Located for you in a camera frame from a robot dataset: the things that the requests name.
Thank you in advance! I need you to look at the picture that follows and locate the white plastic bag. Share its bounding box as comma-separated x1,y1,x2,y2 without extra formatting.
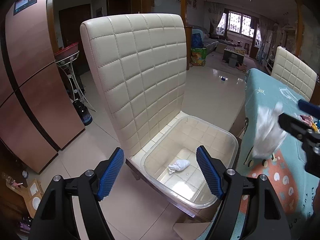
252,102,287,159

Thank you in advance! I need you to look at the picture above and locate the white tissue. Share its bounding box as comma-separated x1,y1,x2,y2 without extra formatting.
168,159,190,174

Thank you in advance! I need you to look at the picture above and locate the living room window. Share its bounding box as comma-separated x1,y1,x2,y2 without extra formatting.
216,11,254,38

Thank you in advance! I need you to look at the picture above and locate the light blue patterned tablecloth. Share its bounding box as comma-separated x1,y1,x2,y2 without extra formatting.
175,68,320,240

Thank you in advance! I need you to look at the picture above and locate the clear plastic bin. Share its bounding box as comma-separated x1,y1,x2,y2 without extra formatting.
140,115,239,209

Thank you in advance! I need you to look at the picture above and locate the dark plastic bottle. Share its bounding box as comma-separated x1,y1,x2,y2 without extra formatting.
73,100,93,126

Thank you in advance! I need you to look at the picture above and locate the brown refrigerator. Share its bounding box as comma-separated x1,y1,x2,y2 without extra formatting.
1,0,84,173

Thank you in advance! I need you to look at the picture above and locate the dark coffee table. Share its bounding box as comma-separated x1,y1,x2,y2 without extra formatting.
222,47,245,64

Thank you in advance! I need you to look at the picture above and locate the cream quilted leather chair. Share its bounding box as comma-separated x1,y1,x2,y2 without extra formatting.
80,13,241,218

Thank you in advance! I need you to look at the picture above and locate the white metal plant stand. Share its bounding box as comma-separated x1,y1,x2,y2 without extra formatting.
54,49,96,112

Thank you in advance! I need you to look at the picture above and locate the colourful shopping bag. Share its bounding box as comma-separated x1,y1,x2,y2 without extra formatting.
191,47,207,66

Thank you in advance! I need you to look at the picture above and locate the grey sofa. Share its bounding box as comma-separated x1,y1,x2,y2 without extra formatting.
192,25,219,54

